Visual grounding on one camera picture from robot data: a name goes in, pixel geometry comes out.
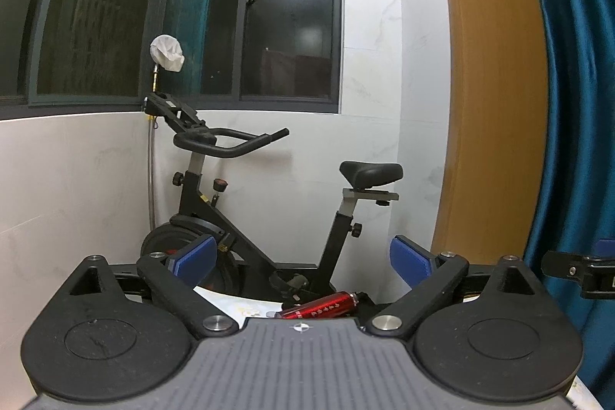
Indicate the red thermos cup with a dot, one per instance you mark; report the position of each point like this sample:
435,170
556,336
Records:
321,305

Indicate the white cloth wrapped tap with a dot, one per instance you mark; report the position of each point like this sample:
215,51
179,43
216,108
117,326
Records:
167,52

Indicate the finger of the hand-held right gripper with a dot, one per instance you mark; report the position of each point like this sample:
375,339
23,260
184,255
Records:
569,269

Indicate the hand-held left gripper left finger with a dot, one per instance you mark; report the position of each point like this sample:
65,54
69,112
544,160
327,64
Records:
194,255

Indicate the sliding dark framed window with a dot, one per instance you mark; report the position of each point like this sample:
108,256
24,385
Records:
250,6

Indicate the wooden door frame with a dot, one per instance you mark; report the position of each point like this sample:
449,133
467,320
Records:
490,83

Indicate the large dark framed window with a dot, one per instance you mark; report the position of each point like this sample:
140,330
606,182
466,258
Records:
91,6

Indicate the blue curtain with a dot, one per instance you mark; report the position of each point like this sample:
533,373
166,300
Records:
576,78

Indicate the white patterned table cloth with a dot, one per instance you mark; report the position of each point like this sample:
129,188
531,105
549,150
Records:
226,305

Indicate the black exercise bike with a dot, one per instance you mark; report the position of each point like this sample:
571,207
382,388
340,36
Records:
250,242

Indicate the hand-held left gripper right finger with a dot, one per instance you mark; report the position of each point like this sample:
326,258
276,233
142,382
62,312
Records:
407,261

